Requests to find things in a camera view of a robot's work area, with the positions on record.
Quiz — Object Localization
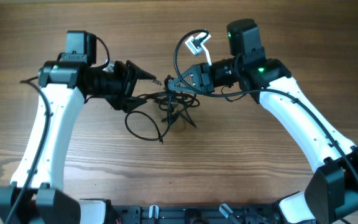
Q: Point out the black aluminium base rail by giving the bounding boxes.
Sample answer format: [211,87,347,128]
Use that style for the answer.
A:
[108,204,286,224]

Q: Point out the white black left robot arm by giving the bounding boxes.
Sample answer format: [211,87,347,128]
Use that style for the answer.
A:
[0,30,153,223]

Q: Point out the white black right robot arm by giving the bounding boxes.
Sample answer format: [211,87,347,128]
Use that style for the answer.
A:
[167,19,358,223]

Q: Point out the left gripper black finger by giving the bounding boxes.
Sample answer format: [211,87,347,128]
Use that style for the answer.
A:
[126,60,156,93]
[106,95,147,113]

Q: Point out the black USB cable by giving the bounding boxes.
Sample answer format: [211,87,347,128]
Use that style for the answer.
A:
[124,110,172,145]

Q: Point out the black HDMI cable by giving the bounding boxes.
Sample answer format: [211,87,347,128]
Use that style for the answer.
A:
[138,74,201,128]

